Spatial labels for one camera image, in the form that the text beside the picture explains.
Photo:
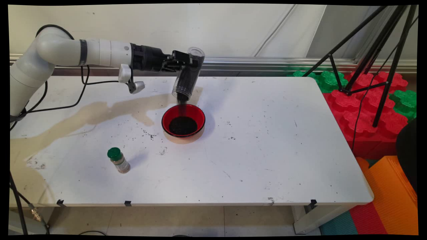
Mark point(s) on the black tape piece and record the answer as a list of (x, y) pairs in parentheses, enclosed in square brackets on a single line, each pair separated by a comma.
[(60, 202), (313, 204), (128, 203)]

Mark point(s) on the aluminium wall rail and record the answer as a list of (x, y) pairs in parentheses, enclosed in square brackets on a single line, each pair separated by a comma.
[(250, 65)]

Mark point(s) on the spice jar with green cap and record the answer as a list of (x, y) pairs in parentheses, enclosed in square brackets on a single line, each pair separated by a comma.
[(120, 163)]

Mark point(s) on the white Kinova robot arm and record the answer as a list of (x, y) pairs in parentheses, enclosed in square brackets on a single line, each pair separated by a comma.
[(60, 50)]

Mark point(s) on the red and black bowl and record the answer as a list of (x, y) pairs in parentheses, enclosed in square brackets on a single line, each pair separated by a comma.
[(176, 111)]

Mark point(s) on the white table leg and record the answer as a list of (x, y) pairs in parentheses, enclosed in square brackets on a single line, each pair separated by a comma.
[(310, 220), (20, 223)]

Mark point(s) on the green foam block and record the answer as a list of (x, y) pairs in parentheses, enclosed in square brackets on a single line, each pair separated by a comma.
[(328, 81), (405, 103)]

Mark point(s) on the black tripod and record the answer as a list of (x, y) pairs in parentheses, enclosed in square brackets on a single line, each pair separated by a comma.
[(397, 58)]

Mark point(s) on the red foam block stack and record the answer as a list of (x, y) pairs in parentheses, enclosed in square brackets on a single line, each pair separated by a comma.
[(363, 126)]

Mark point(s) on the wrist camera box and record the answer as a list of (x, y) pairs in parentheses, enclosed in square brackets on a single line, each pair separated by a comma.
[(124, 74)]

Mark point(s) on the clear jar with black seeds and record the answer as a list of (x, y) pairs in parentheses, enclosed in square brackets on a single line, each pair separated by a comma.
[(191, 76)]

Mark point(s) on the black rounded object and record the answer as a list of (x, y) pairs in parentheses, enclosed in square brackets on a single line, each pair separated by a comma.
[(408, 153)]

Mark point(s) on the orange foam mat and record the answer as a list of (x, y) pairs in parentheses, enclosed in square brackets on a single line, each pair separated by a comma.
[(390, 200)]

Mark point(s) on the black seeds pile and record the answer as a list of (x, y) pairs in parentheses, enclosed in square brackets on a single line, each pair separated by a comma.
[(182, 126)]

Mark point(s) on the red foam mat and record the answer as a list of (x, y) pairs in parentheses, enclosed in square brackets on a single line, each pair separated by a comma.
[(367, 220)]

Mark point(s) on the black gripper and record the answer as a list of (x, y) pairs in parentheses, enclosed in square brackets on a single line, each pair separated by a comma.
[(146, 58)]

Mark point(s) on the teal foam mat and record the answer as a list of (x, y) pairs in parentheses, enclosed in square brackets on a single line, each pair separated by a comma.
[(338, 226)]

